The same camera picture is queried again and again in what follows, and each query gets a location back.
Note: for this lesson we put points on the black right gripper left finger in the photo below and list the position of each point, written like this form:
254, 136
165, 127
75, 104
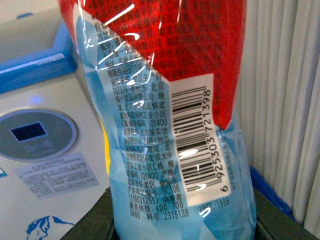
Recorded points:
97, 224

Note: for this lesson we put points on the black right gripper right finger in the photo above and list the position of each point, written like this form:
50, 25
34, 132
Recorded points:
272, 224

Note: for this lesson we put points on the red iced tea bottle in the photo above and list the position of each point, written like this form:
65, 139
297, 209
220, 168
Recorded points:
162, 75

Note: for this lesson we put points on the grey instruction sticker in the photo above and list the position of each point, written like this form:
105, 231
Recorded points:
58, 176

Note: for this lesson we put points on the white blue chest freezer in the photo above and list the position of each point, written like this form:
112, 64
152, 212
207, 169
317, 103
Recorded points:
45, 112

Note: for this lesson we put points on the white ribbed radiator panel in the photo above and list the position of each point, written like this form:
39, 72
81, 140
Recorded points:
278, 101

